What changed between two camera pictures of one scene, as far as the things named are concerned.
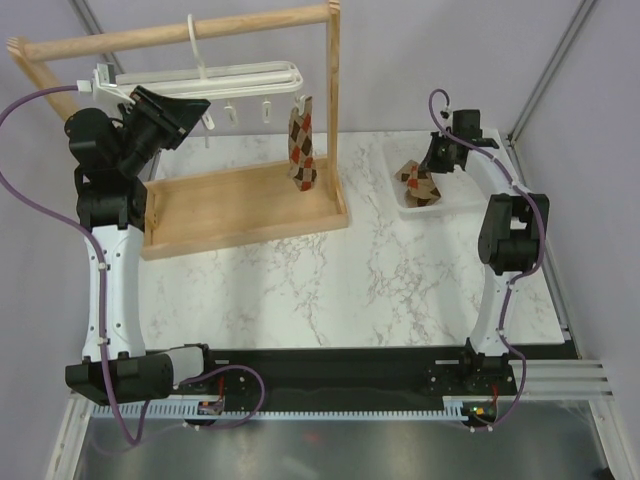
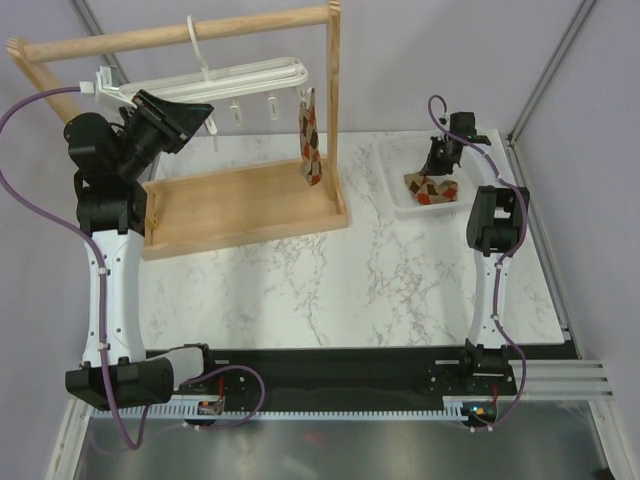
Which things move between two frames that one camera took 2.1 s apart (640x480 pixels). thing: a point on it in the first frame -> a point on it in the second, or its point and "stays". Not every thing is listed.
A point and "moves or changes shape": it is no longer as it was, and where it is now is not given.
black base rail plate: x=352 y=375 stays
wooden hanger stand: x=229 y=207 stays
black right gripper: x=431 y=163 stays
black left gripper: x=174 y=118 stays
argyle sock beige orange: x=301 y=146 moves or changes shape
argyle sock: x=419 y=185 moves or changes shape
